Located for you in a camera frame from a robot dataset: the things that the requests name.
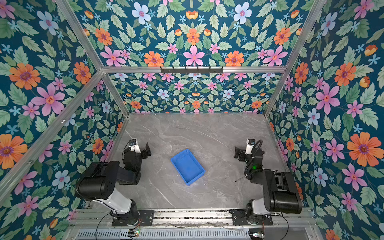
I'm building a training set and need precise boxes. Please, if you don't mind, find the blue plastic bin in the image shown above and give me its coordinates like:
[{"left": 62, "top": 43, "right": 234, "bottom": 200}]
[{"left": 171, "top": 149, "right": 205, "bottom": 186}]

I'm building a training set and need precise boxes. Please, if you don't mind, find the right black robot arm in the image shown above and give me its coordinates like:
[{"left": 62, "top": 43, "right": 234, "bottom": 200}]
[{"left": 234, "top": 147, "right": 303, "bottom": 225}]

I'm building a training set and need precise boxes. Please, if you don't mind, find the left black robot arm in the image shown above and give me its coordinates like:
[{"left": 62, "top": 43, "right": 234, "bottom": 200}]
[{"left": 76, "top": 139, "right": 152, "bottom": 226}]

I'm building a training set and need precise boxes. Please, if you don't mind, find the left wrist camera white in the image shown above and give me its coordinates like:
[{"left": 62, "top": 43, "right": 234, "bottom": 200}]
[{"left": 128, "top": 139, "right": 141, "bottom": 153}]

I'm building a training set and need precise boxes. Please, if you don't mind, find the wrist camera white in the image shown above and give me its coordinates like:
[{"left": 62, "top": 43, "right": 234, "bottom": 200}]
[
  {"left": 245, "top": 139, "right": 256, "bottom": 155},
  {"left": 128, "top": 139, "right": 141, "bottom": 153}
]

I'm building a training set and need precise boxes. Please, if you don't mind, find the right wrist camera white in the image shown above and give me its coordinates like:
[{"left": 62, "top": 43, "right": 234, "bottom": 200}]
[{"left": 245, "top": 139, "right": 256, "bottom": 155}]

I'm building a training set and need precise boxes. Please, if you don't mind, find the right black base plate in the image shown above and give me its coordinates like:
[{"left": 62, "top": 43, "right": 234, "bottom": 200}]
[{"left": 229, "top": 209, "right": 273, "bottom": 226}]

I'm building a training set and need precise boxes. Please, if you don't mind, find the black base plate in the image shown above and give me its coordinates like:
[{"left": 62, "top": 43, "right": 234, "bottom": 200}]
[
  {"left": 112, "top": 210, "right": 155, "bottom": 227},
  {"left": 229, "top": 209, "right": 273, "bottom": 226}
]

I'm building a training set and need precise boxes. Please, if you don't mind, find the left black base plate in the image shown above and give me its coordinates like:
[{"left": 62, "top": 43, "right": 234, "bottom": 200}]
[{"left": 112, "top": 210, "right": 155, "bottom": 227}]

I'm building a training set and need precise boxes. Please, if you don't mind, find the aluminium mounting rail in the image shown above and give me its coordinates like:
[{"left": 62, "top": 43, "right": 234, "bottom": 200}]
[{"left": 70, "top": 208, "right": 318, "bottom": 229}]

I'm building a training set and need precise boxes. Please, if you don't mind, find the white vented cable duct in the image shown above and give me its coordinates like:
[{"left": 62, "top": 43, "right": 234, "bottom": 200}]
[{"left": 76, "top": 229, "right": 251, "bottom": 240}]

